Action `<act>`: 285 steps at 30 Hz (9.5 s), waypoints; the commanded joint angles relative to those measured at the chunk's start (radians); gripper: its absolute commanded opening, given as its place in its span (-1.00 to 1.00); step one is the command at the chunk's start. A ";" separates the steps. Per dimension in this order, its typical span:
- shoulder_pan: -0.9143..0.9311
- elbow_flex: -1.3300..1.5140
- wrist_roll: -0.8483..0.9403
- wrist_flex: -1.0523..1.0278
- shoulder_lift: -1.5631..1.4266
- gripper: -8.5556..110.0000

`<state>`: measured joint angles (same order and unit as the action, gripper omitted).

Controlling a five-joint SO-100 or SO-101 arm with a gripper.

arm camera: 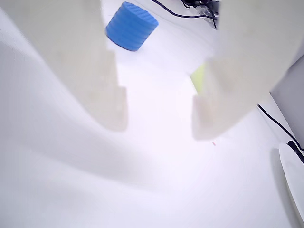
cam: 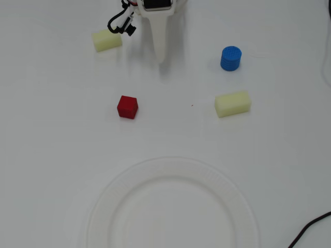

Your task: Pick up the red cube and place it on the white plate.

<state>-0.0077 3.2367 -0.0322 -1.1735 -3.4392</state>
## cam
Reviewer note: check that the white paper plate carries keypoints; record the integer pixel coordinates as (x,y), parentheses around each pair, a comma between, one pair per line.
(170,206)

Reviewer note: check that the red cube block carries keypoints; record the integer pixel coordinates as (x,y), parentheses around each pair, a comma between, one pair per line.
(127,107)

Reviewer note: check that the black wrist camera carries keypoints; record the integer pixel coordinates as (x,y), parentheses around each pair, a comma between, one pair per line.
(130,30)

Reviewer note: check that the pale yellow foam block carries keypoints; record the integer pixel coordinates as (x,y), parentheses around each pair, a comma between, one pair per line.
(232,104)
(107,40)

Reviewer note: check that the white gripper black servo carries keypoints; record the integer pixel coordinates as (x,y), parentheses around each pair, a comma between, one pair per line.
(158,23)

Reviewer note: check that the blue ribbed cylinder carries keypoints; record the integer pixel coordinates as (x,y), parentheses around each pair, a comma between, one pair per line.
(231,59)

